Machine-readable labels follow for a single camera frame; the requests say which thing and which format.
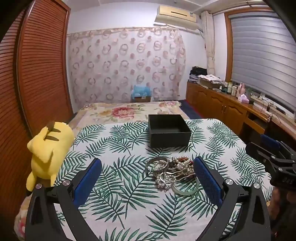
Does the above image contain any pale green jade bangle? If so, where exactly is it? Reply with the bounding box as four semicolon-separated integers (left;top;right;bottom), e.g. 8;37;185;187
171;177;200;196

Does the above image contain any silver engraved cuff bangle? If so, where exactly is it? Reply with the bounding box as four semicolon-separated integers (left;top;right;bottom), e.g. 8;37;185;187
145;156;170;172

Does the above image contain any black open jewelry box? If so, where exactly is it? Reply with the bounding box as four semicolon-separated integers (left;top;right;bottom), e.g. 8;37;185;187
148;114;191;148

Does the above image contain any wooden sideboard cabinet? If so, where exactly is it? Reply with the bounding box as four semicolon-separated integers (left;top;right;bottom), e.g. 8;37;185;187
186;81;295;149

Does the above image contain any pink tissue box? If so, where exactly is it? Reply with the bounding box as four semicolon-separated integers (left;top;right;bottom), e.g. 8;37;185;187
237;94;249;104

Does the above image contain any yellow plush toy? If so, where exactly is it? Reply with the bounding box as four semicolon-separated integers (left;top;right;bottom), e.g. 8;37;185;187
26;121;74;192

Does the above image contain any leaf print tablecloth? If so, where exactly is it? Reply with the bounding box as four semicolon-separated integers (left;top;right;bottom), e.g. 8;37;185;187
55;119;273;240

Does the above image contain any stack of papers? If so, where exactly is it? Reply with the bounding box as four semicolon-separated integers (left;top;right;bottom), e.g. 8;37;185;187
198;74;225;89

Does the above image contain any grey window blind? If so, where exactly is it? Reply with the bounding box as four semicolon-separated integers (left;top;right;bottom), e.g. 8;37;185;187
229;11;295;111

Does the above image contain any pile of dark clothes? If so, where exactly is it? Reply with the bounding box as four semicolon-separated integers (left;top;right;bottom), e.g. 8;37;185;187
188;66;208;82

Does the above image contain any floral bed blanket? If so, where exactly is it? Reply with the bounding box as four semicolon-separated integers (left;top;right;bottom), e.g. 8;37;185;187
69;101;189;136

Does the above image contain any wooden louvered wardrobe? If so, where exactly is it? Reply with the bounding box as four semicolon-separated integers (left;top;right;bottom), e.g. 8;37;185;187
1;1;73;220

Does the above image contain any patterned pink curtain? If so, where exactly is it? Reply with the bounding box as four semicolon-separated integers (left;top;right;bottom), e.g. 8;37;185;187
68;27;186;107

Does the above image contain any wall air conditioner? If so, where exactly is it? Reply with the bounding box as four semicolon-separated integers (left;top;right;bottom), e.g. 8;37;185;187
155;6;203;31

